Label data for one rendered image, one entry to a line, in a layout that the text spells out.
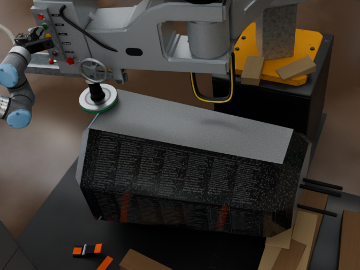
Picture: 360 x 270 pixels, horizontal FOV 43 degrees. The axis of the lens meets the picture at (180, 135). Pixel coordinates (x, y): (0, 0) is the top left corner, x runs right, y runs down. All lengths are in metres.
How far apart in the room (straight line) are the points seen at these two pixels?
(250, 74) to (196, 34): 0.68
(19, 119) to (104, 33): 0.56
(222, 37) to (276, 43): 0.73
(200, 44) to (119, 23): 0.39
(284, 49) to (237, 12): 0.73
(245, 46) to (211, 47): 0.87
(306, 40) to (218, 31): 1.03
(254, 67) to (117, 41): 0.88
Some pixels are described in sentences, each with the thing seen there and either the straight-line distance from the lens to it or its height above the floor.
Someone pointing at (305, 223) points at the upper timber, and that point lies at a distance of 2.74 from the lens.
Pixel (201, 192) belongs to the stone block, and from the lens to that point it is 2.31.
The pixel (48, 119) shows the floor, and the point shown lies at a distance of 3.92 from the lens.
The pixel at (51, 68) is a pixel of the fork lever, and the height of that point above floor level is 1.09.
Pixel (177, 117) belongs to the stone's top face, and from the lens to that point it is 2.45.
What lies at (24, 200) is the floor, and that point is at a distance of 3.43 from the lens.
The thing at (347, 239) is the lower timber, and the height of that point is 0.09.
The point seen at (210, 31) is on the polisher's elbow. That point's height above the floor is 1.38.
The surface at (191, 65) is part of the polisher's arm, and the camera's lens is 2.14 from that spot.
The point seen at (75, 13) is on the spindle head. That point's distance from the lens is 2.15.
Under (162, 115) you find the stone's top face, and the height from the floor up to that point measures 0.80.
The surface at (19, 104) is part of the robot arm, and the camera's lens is 1.94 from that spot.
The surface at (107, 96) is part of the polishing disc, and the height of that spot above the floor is 0.86.
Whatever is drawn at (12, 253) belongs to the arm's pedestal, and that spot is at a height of 0.44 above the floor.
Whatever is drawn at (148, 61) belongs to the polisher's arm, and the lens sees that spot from 2.19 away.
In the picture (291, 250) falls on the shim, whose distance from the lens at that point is 2.63.
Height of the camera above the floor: 2.51
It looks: 46 degrees down
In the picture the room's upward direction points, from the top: 10 degrees counter-clockwise
